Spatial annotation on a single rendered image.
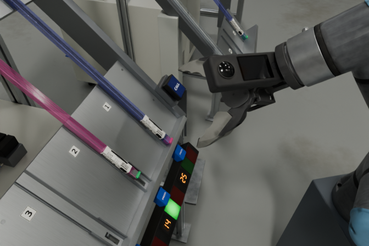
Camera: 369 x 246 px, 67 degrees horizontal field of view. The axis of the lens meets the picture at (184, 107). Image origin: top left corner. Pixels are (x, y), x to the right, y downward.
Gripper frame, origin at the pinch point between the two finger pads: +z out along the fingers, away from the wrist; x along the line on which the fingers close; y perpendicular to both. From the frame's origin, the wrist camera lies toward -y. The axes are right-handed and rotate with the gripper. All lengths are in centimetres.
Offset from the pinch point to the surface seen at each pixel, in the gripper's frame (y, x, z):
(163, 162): 0.9, -8.4, 9.0
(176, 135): 6.4, -3.2, 8.9
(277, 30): 201, 90, 35
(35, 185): -21.9, -8.2, 12.1
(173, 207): 3.7, -17.4, 11.5
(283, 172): 101, -22, 27
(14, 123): -9, 13, 53
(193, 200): 63, -23, 56
